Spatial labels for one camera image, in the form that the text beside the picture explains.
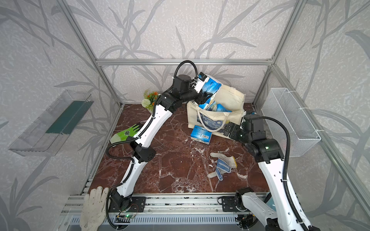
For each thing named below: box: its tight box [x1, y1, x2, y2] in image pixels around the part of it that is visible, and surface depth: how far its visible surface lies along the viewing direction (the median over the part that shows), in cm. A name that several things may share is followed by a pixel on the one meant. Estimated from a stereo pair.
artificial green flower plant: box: [141, 89, 159, 108], surface depth 104 cm
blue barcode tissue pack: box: [202, 75, 223, 106], surface depth 72 cm
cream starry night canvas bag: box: [186, 84, 246, 136], surface depth 91 cm
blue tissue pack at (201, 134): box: [190, 125, 213, 145], surface depth 96 cm
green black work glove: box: [109, 124, 140, 144], surface depth 102 cm
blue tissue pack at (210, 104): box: [198, 95, 233, 113], surface depth 93 cm
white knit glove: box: [79, 185, 110, 231], surface depth 73 cm
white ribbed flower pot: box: [146, 105, 154, 114], surface depth 104 cm
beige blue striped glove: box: [207, 152, 238, 181], surface depth 88 cm
